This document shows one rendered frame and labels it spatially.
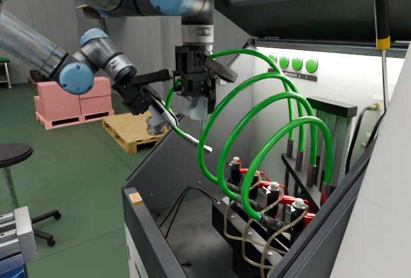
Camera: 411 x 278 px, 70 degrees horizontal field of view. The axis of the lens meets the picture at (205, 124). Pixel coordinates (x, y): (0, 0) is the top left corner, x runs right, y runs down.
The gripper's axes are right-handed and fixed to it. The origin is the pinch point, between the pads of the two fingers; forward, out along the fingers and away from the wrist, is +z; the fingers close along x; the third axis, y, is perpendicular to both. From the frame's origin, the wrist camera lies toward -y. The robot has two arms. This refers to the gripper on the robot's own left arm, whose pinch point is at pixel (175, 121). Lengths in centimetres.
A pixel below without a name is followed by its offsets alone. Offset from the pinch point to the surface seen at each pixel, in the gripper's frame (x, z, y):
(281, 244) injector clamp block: 11.6, 41.1, -1.9
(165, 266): 18.3, 25.6, 20.9
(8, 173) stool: -96, -60, 134
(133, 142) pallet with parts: -262, -41, 117
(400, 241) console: 36, 40, -22
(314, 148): 9.3, 28.5, -23.4
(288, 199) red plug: 13.7, 32.9, -11.0
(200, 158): 18.2, 11.8, -2.7
